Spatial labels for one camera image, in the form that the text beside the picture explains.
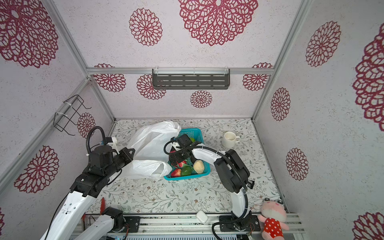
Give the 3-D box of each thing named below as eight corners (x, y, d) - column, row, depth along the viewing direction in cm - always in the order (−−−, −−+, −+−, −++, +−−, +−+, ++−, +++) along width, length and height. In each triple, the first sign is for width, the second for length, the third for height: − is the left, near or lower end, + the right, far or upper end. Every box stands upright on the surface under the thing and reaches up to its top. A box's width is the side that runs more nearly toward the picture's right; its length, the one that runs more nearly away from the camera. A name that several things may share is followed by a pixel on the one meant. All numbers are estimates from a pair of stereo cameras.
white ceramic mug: (228, 150, 104) (230, 144, 98) (218, 142, 109) (220, 135, 102) (236, 143, 108) (239, 136, 102) (227, 136, 113) (229, 129, 106)
